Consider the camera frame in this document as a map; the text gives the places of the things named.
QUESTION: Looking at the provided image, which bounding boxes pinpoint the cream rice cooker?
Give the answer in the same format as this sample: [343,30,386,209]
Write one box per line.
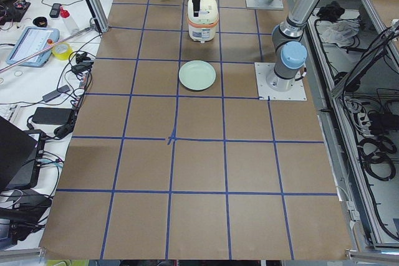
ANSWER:
[187,0,219,43]

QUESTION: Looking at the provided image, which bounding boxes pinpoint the green plate near lemon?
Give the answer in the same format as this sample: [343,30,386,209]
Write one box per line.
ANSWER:
[178,60,216,91]

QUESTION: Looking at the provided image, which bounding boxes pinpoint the red cap bottle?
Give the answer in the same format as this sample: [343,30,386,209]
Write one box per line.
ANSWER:
[60,6,79,34]

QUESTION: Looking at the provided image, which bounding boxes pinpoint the black phone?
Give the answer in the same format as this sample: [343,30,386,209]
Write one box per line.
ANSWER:
[49,3,62,18]

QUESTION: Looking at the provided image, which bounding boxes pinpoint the yellow tape roll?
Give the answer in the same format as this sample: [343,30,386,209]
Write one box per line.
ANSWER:
[51,42,73,61]

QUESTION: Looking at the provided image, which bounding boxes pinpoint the blue teach pendant tablet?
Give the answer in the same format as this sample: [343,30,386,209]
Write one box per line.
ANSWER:
[6,26,60,67]

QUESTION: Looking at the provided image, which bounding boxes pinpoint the black power brick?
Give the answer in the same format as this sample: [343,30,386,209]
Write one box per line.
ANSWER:
[32,107,72,125]

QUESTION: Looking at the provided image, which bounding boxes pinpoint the metal rod tool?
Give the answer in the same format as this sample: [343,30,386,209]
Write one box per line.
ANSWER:
[1,25,95,73]

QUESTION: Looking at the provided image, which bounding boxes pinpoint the black laptop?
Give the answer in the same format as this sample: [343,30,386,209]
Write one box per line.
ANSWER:
[1,118,46,191]

